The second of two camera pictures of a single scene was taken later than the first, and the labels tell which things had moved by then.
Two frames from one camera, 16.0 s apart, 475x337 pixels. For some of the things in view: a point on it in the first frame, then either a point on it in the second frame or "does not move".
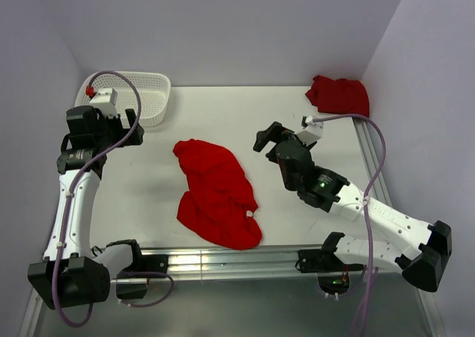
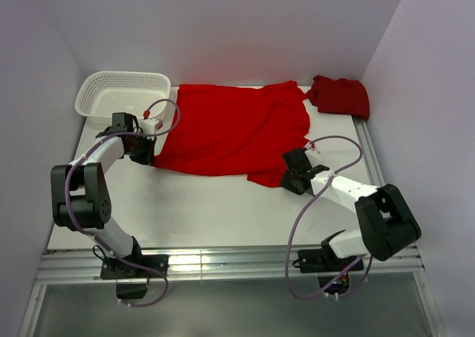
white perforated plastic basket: [147, 93] does not move
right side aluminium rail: [365, 136] does not move
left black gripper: [113, 120] → [148, 157]
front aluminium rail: [258, 264] does not move
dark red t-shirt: [341, 96] does not move
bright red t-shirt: [220, 195] → [236, 130]
